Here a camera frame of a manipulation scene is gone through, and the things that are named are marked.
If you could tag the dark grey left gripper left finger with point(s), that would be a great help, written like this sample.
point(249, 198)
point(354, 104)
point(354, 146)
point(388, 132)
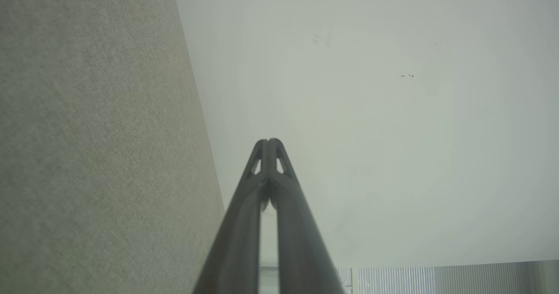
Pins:
point(236, 241)

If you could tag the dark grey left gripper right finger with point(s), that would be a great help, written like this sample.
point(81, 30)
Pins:
point(301, 250)

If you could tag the white ribbed panel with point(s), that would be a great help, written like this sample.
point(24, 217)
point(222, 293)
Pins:
point(436, 281)

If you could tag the grey fabric sofa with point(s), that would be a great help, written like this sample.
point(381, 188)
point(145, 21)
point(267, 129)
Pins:
point(87, 154)

